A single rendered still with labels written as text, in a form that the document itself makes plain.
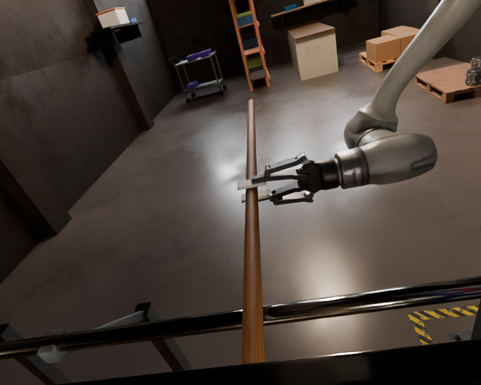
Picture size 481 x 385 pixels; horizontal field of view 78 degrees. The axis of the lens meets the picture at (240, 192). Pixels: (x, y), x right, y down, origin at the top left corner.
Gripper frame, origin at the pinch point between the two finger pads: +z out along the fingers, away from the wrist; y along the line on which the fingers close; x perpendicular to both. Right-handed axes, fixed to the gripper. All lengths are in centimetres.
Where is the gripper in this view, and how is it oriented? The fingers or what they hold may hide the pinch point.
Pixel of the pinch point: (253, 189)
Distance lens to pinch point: 72.9
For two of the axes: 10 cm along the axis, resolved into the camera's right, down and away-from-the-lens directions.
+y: 2.6, 8.2, 5.1
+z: -9.7, 2.1, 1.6
